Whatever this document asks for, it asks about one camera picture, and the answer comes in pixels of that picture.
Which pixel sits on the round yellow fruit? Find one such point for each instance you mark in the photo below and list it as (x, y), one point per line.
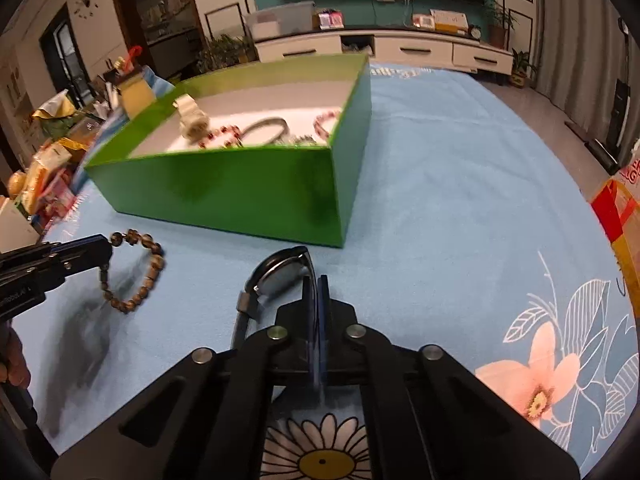
(16, 185)

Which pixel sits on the small potted plant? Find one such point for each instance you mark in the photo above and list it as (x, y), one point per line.
(522, 67)

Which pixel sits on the green cardboard box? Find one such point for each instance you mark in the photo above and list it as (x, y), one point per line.
(225, 195)

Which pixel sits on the yellow jar with brown lid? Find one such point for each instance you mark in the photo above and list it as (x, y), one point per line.
(136, 95)

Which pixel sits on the white television cabinet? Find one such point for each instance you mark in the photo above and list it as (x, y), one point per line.
(425, 50)

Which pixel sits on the yellow green cloth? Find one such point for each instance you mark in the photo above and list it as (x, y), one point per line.
(55, 107)

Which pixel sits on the pink snack packet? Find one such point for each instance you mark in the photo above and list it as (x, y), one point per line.
(59, 192)

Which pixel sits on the clear plastic storage box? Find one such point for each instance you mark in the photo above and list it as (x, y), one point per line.
(280, 20)

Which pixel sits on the leafy potted plants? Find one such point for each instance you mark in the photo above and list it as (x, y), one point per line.
(225, 52)

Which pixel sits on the black alarm clock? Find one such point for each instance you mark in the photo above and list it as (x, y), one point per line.
(475, 33)

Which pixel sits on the red and yellow bag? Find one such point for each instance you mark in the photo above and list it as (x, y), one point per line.
(620, 220)

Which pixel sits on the person's left hand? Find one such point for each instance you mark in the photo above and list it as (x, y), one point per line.
(12, 355)

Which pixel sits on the black wristwatch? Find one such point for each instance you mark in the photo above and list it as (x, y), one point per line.
(280, 280)

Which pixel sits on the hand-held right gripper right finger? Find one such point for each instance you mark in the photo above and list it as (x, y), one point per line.
(324, 320)

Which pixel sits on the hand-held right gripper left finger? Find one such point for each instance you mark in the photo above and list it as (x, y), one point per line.
(309, 320)

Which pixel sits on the white watch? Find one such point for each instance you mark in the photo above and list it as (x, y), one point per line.
(192, 120)

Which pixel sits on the yellow flat box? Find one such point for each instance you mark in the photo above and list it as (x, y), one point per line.
(450, 21)

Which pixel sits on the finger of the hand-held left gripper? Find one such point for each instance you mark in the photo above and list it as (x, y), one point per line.
(85, 246)
(75, 266)

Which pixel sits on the tall potted plant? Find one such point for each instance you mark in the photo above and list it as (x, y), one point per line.
(497, 25)

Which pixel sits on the white square box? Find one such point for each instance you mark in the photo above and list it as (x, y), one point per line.
(17, 227)

